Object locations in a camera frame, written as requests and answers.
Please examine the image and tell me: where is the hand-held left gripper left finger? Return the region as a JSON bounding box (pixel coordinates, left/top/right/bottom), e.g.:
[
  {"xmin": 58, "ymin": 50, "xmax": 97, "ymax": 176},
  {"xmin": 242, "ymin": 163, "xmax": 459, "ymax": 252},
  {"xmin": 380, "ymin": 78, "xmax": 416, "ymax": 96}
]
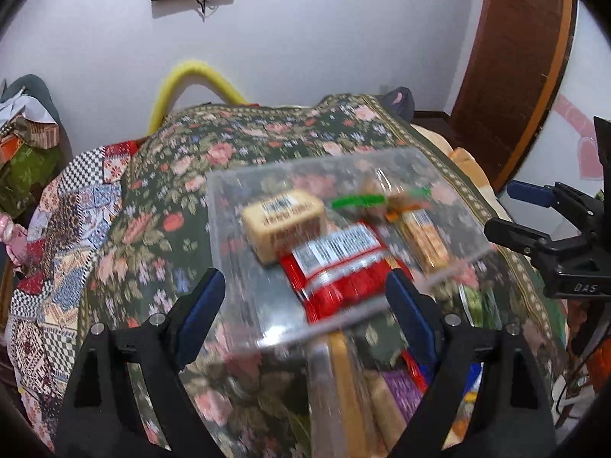
[{"xmin": 55, "ymin": 267, "xmax": 227, "ymax": 458}]

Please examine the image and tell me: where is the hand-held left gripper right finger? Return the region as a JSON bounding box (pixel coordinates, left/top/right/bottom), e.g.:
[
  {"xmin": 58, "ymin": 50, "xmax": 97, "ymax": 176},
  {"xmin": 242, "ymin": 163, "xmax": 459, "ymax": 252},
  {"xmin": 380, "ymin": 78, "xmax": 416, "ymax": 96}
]
[{"xmin": 384, "ymin": 269, "xmax": 559, "ymax": 458}]

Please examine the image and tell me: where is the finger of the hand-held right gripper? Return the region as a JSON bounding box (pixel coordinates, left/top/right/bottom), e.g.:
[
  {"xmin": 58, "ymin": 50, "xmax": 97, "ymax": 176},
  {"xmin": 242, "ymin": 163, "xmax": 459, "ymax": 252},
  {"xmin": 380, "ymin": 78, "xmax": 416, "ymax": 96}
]
[
  {"xmin": 506, "ymin": 180, "xmax": 603, "ymax": 231},
  {"xmin": 484, "ymin": 218, "xmax": 557, "ymax": 269}
]

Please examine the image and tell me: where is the clear plastic zip bag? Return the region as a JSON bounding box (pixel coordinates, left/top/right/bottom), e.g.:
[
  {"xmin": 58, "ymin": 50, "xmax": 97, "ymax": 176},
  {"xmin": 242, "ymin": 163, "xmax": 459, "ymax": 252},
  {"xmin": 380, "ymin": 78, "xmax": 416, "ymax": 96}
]
[{"xmin": 205, "ymin": 147, "xmax": 493, "ymax": 355}]

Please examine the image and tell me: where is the red snack packet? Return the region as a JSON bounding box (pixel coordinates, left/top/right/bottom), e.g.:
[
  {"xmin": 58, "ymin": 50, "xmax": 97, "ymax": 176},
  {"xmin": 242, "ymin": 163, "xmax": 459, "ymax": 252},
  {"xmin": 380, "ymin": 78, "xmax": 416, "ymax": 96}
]
[{"xmin": 278, "ymin": 223, "xmax": 399, "ymax": 325}]

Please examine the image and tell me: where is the cream blanket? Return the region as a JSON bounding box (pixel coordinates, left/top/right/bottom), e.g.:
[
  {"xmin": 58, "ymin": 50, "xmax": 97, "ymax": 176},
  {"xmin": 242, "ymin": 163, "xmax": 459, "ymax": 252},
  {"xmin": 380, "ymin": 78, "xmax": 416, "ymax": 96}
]
[{"xmin": 413, "ymin": 124, "xmax": 502, "ymax": 215}]

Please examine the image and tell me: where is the orange cracker packet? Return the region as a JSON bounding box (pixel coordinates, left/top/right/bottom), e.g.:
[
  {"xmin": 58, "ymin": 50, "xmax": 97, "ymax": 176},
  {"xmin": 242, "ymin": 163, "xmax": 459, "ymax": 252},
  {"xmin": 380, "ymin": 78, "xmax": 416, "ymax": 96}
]
[{"xmin": 396, "ymin": 207, "xmax": 452, "ymax": 275}]

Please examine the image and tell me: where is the purple snack packet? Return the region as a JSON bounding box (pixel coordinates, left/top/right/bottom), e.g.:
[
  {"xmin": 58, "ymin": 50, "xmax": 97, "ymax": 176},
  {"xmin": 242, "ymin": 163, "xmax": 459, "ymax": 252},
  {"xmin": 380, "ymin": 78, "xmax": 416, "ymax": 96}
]
[{"xmin": 382, "ymin": 368, "xmax": 427, "ymax": 416}]

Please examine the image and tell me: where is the floral blanket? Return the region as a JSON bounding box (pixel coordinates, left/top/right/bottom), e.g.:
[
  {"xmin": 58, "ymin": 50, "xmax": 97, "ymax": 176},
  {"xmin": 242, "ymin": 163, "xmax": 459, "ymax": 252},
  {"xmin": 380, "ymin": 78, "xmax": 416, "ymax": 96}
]
[{"xmin": 76, "ymin": 93, "xmax": 571, "ymax": 458}]

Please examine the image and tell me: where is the tan wafer packet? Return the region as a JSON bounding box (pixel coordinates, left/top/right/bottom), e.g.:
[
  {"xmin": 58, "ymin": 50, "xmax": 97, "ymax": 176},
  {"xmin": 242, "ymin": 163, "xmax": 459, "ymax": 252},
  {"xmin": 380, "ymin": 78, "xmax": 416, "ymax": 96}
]
[{"xmin": 328, "ymin": 331, "xmax": 378, "ymax": 458}]

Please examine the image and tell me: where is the cream snack packet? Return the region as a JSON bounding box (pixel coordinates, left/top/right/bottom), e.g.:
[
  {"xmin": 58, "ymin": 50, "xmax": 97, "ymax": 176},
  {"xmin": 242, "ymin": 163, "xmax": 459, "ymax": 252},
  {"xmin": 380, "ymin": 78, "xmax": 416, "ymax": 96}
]
[{"xmin": 240, "ymin": 189, "xmax": 330, "ymax": 266}]

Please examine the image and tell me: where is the green-striped clear snack packet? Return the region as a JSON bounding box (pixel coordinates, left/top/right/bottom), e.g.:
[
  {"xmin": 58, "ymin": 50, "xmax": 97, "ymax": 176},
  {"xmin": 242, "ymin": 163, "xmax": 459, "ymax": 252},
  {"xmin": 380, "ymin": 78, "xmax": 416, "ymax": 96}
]
[{"xmin": 330, "ymin": 172, "xmax": 433, "ymax": 225}]

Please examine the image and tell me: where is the brown wooden door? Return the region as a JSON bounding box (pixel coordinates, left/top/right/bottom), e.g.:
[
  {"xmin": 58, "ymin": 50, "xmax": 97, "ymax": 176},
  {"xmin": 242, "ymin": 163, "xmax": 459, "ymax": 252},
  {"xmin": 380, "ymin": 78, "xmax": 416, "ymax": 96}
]
[{"xmin": 449, "ymin": 0, "xmax": 578, "ymax": 194}]

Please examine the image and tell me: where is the dark grey cloth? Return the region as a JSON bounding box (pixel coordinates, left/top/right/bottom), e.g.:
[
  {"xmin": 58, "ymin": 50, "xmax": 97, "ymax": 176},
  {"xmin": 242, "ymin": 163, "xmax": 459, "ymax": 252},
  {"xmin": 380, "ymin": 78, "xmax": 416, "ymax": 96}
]
[{"xmin": 379, "ymin": 85, "xmax": 415, "ymax": 120}]

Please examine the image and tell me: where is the patchwork quilt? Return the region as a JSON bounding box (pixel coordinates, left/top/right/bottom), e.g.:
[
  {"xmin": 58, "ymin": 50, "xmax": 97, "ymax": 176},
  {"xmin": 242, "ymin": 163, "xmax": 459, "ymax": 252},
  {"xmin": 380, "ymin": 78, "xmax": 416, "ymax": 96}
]
[{"xmin": 7, "ymin": 139, "xmax": 144, "ymax": 449}]

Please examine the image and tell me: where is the yellow foam tube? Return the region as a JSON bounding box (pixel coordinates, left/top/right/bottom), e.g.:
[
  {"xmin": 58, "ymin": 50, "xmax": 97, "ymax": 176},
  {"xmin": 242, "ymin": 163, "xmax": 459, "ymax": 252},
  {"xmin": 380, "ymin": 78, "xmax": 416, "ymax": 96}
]
[{"xmin": 147, "ymin": 58, "xmax": 249, "ymax": 135}]

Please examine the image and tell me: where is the pile of clothes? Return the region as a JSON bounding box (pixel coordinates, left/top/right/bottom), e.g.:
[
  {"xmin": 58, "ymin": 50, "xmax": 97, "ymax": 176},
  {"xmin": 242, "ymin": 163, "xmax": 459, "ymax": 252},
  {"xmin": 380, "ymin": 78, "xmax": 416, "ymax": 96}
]
[{"xmin": 0, "ymin": 74, "xmax": 65, "ymax": 223}]

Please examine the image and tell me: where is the pink wall decoration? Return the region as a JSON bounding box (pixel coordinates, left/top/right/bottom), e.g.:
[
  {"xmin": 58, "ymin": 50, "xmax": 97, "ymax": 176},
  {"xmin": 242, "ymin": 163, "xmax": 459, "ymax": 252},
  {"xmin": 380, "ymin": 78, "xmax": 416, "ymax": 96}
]
[{"xmin": 554, "ymin": 93, "xmax": 605, "ymax": 182}]

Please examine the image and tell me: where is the black cable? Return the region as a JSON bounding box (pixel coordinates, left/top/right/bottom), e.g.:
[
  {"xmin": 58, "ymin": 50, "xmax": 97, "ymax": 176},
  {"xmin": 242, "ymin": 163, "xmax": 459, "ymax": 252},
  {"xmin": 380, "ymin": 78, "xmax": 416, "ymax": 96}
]
[{"xmin": 554, "ymin": 317, "xmax": 611, "ymax": 416}]

